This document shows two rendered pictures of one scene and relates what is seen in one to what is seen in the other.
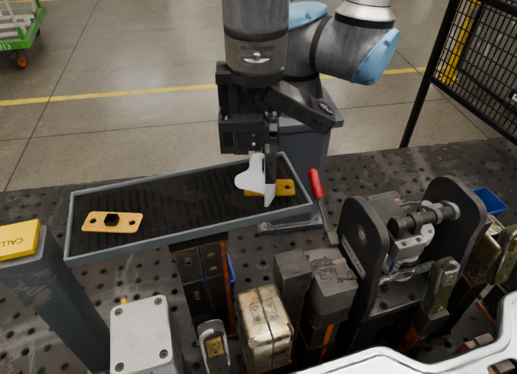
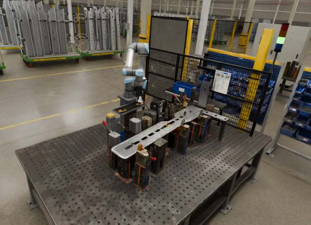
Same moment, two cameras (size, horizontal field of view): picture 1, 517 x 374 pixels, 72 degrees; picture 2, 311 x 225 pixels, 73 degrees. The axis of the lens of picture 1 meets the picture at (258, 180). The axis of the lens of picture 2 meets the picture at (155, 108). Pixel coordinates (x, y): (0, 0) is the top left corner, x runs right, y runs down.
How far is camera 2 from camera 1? 1.81 m
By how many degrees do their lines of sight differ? 35
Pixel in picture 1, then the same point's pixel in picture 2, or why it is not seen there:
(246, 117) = (138, 91)
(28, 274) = (113, 120)
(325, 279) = (152, 114)
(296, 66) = (131, 88)
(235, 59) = (138, 84)
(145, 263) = (104, 140)
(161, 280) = not seen: hidden behind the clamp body
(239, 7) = (139, 78)
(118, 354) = (134, 121)
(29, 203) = (58, 140)
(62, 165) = (7, 156)
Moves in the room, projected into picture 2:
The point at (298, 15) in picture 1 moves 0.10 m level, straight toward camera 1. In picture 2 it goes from (131, 79) to (134, 82)
